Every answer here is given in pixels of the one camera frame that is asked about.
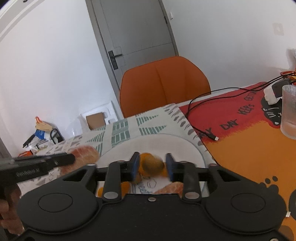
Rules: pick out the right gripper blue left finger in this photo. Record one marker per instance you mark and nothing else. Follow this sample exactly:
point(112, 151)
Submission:
point(118, 172)

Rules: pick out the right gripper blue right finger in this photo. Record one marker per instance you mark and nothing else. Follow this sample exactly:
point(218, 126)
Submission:
point(186, 173)

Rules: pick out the orange mandarin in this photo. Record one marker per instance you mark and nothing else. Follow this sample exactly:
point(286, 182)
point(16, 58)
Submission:
point(150, 165)

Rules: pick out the peeled pomelo piece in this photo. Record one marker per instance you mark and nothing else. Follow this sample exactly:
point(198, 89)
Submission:
point(84, 155)

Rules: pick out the person's left hand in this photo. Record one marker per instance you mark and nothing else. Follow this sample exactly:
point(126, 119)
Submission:
point(10, 220)

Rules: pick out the peeled mandarin segment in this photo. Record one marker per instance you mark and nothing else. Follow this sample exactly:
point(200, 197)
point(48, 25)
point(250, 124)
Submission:
point(172, 188)

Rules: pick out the white plate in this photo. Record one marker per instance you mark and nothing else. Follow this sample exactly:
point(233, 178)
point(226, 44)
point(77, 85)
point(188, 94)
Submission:
point(158, 145)

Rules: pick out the brown paper bag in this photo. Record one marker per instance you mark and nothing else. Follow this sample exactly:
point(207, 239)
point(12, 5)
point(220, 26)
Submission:
point(43, 126)

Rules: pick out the brown cardboard piece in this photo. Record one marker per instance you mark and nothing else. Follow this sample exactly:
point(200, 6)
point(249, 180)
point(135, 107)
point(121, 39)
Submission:
point(95, 121)

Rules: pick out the white styrofoam packaging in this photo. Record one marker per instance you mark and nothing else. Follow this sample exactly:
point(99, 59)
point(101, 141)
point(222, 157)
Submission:
point(109, 115)

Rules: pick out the red orange cat mat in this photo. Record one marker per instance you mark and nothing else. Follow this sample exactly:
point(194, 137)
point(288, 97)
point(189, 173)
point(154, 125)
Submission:
point(242, 133)

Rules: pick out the orange chair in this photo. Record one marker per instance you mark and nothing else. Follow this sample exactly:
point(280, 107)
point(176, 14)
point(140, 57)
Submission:
point(156, 84)

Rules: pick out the ribbed clear glass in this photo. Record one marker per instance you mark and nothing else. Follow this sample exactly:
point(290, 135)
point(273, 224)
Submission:
point(288, 112)

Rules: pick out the white power adapter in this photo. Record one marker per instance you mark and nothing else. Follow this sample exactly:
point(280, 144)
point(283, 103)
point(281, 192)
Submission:
point(273, 93)

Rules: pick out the grey door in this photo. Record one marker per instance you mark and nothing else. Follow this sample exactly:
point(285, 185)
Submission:
point(139, 30)

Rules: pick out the black door handle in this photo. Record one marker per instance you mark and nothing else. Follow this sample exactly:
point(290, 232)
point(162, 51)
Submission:
point(113, 59)

